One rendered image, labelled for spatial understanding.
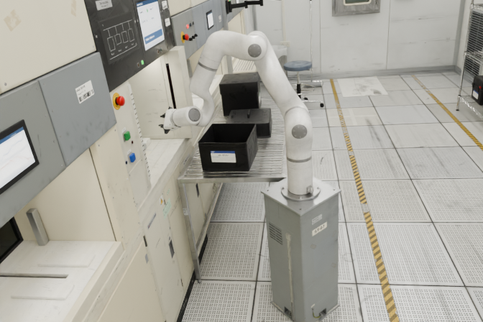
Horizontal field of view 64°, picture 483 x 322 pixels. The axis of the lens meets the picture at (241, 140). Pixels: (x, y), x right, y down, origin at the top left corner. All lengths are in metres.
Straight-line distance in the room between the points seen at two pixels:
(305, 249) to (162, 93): 1.17
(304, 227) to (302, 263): 0.20
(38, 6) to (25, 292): 0.93
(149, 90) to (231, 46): 0.85
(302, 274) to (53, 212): 1.16
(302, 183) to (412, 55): 4.92
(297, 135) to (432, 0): 5.02
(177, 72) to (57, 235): 1.06
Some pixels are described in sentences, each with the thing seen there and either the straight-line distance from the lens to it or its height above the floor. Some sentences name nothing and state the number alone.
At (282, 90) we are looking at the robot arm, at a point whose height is 1.29.
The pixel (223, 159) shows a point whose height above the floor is 0.83.
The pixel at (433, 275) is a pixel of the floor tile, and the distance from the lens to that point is 2.70.
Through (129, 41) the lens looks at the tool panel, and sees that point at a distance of 1.76.
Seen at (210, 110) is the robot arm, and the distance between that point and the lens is 1.78.
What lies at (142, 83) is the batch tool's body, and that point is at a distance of 2.33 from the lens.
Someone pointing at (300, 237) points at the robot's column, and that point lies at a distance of 1.87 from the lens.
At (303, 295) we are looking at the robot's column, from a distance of 2.12.
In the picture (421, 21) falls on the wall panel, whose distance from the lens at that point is 6.49.
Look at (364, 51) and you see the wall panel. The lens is 6.39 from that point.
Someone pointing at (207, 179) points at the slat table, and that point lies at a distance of 2.12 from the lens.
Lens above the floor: 1.79
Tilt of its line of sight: 24 degrees down
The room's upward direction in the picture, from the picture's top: 6 degrees counter-clockwise
